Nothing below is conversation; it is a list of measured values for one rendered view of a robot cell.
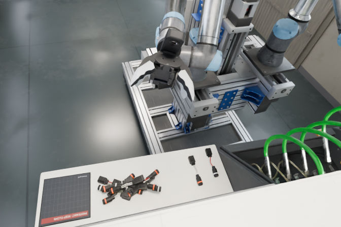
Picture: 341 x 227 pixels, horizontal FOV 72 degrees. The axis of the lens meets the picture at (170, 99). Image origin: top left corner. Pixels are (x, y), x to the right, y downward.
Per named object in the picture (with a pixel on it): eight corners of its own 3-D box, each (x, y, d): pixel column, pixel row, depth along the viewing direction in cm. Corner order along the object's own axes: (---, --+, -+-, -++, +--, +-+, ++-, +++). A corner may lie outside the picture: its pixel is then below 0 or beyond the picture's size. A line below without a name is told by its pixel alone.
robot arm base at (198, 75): (174, 64, 125) (177, 48, 118) (200, 60, 130) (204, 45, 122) (185, 83, 116) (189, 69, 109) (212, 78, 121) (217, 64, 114)
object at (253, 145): (313, 143, 133) (331, 127, 121) (318, 149, 130) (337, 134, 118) (212, 161, 118) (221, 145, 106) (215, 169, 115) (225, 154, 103)
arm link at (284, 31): (262, 43, 130) (273, 21, 120) (273, 35, 137) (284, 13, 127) (281, 54, 125) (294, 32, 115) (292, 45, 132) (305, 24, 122)
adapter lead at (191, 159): (187, 157, 97) (188, 155, 95) (192, 156, 97) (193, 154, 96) (197, 186, 90) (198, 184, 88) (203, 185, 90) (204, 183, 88)
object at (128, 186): (157, 167, 93) (158, 160, 89) (163, 194, 86) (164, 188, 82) (97, 178, 87) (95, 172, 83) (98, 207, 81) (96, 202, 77)
